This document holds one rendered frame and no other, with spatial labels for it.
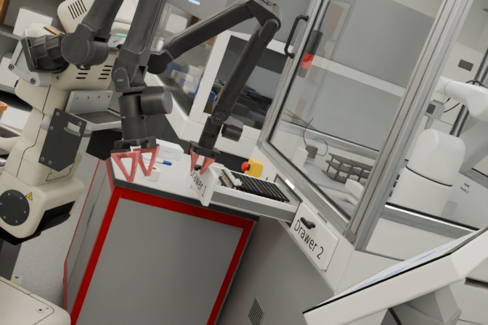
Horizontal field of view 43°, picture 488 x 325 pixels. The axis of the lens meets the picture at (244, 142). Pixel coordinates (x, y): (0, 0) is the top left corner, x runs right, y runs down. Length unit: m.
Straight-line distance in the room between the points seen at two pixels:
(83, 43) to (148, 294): 1.24
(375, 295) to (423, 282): 0.09
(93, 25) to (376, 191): 0.89
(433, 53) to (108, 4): 0.88
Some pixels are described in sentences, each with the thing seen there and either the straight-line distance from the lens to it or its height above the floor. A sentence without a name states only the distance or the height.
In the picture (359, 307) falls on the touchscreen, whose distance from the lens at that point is 1.19.
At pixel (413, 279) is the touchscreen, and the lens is 1.15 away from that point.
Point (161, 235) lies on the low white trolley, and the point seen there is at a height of 0.58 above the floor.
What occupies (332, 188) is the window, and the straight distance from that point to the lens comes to 2.06.
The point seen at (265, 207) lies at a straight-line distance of 2.17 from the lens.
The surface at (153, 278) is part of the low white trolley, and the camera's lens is 2.47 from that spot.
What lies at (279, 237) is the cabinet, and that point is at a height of 0.75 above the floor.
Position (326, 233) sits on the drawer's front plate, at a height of 0.92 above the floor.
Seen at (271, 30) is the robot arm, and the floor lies 1.44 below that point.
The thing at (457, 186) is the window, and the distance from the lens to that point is 1.96.
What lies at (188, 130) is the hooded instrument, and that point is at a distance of 2.99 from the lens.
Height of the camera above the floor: 1.44
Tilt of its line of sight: 11 degrees down
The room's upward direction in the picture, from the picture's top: 21 degrees clockwise
